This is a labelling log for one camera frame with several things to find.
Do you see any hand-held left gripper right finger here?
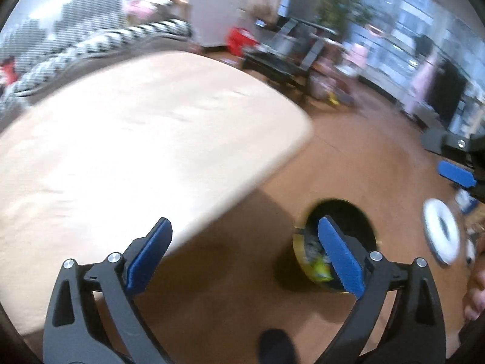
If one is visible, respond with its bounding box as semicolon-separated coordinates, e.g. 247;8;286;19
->
317;215;446;364

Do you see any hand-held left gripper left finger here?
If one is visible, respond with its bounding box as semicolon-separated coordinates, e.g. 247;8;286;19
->
42;217;174;364

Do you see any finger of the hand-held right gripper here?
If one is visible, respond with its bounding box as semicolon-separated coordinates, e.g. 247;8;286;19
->
422;128;485;160
437;160;478;190

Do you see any black round trash bin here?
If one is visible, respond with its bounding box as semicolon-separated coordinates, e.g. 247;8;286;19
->
293;197;380;294

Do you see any person's right hand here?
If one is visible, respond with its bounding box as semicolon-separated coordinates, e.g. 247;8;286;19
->
463;231;485;323

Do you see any black screen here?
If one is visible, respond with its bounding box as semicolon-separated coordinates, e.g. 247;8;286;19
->
428;59;467;130

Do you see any pink hanging cloth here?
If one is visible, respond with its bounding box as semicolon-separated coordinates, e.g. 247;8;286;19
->
403;51;440;116

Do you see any dark round object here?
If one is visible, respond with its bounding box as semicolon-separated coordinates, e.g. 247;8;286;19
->
259;329;298;364

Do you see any window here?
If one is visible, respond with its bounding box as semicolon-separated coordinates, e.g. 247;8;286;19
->
352;0;485;122

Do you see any pile of toys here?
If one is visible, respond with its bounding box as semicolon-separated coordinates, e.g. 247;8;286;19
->
309;68;357;107

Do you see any black white striped sofa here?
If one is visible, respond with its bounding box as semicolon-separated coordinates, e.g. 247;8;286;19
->
0;0;194;122

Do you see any pink cartoon pillow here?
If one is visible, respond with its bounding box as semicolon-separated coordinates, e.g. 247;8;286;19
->
125;0;175;19

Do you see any white round ring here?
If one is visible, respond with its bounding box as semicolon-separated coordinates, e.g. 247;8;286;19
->
422;198;461;266

